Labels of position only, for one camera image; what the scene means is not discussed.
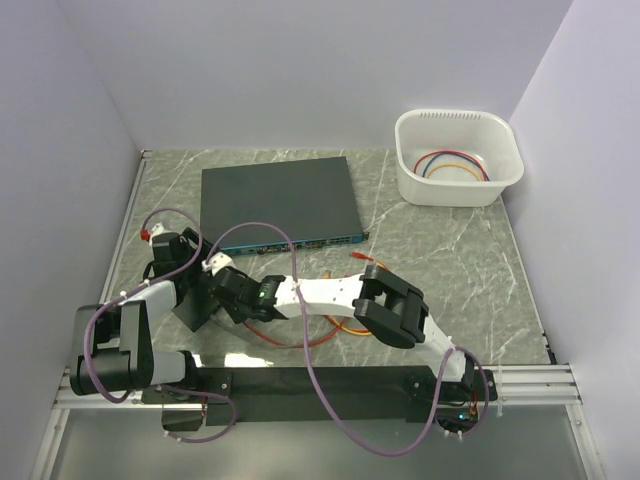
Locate red cable in tub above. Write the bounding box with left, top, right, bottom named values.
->
left=412, top=150, right=492, bottom=182

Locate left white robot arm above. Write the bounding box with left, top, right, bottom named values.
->
left=89, top=227, right=220, bottom=402

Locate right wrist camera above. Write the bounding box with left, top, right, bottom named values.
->
left=201, top=252, right=235, bottom=276

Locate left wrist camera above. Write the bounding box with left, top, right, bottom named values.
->
left=139, top=222, right=166, bottom=244

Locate yellow cable in tub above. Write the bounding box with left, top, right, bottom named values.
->
left=428, top=162, right=489, bottom=182

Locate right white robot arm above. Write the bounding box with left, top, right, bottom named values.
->
left=205, top=265, right=475, bottom=399

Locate orange ethernet cable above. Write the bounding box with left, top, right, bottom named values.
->
left=322, top=259, right=391, bottom=337

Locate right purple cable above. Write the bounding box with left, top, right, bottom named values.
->
left=209, top=222, right=489, bottom=457

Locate blue cable in tub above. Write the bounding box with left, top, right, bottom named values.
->
left=422, top=153, right=491, bottom=182

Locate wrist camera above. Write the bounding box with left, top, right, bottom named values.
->
left=201, top=252, right=235, bottom=276
left=139, top=222, right=166, bottom=244

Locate black base bar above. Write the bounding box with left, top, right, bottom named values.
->
left=142, top=365, right=496, bottom=426

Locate red ethernet cable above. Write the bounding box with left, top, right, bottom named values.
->
left=242, top=251, right=381, bottom=350

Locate large blue rack switch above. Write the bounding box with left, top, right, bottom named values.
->
left=200, top=156, right=369, bottom=249

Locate aluminium frame rail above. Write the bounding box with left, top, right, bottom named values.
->
left=53, top=148, right=151, bottom=409

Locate small black network switch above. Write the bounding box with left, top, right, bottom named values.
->
left=172, top=275, right=221, bottom=332

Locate white plastic tub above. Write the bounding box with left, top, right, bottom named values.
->
left=394, top=109, right=524, bottom=207

